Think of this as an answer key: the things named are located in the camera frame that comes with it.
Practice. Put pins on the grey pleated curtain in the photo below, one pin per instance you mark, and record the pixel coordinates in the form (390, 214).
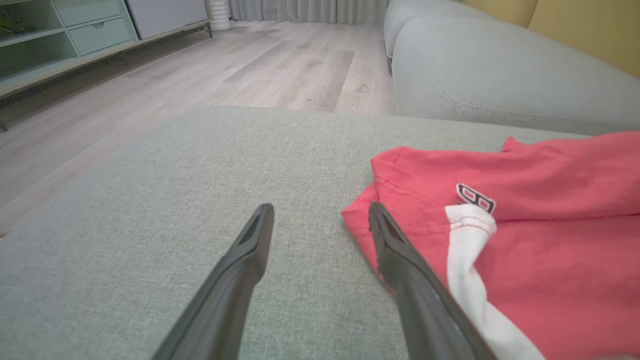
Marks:
(310, 10)

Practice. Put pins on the red and white shirt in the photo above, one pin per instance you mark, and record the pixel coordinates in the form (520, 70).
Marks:
(565, 270)

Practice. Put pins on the grey fabric sofa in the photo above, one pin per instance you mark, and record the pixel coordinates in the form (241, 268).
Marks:
(200, 200)

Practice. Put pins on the yellow sofa back cushion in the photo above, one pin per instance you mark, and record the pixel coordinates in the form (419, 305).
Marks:
(500, 10)
(590, 30)

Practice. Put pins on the white ribbed vase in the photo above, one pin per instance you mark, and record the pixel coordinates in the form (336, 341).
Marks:
(218, 14)

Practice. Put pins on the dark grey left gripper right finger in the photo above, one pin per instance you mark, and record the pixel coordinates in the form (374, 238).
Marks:
(425, 310)

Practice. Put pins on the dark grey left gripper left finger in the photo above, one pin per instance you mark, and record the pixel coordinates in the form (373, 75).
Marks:
(225, 300)

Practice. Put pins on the pale green TV cabinet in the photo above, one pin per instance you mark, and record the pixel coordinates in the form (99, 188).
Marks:
(95, 35)

